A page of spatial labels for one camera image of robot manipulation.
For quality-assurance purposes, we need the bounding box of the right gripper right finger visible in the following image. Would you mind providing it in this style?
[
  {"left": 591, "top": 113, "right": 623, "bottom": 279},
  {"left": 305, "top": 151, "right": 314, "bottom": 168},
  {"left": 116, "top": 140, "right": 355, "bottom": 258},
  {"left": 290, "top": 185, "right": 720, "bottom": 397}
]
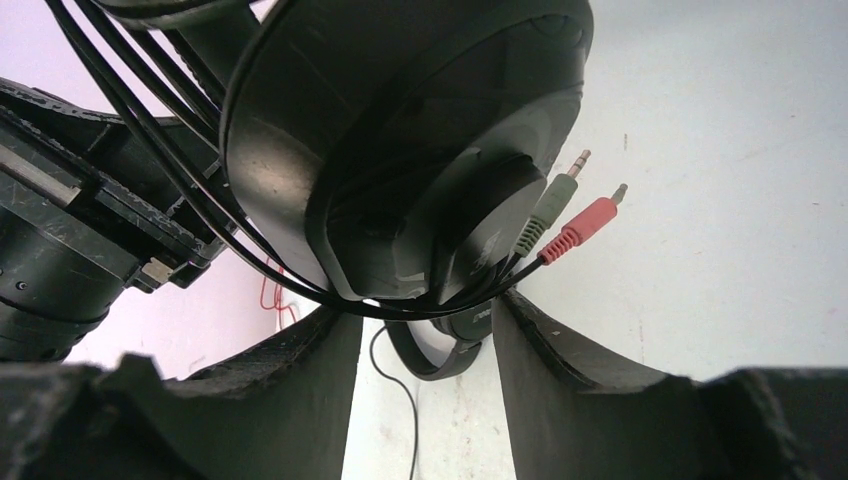
[{"left": 492, "top": 291, "right": 847, "bottom": 479}]

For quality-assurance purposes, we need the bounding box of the large headphones black cable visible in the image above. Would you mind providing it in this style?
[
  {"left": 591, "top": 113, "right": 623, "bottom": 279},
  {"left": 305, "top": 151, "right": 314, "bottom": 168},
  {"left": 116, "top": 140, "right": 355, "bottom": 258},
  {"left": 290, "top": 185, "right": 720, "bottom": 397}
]
[{"left": 44, "top": 0, "right": 629, "bottom": 323}]

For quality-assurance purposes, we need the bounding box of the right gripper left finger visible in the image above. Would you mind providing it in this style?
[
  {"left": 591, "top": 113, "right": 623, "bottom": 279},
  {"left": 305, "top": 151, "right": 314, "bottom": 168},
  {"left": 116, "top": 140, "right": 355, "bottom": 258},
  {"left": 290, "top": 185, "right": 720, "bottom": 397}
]
[{"left": 1, "top": 307, "right": 363, "bottom": 479}]

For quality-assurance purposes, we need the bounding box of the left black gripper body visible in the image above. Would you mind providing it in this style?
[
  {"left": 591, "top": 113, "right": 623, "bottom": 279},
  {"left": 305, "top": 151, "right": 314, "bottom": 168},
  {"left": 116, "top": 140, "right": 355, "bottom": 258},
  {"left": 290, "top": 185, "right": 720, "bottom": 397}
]
[{"left": 1, "top": 79, "right": 224, "bottom": 361}]

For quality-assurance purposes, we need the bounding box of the small headphones black cable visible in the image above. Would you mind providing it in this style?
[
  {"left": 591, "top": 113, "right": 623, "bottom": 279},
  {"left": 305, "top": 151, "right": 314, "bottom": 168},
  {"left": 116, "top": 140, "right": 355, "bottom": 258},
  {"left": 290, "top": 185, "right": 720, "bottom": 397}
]
[{"left": 368, "top": 324, "right": 421, "bottom": 480}]

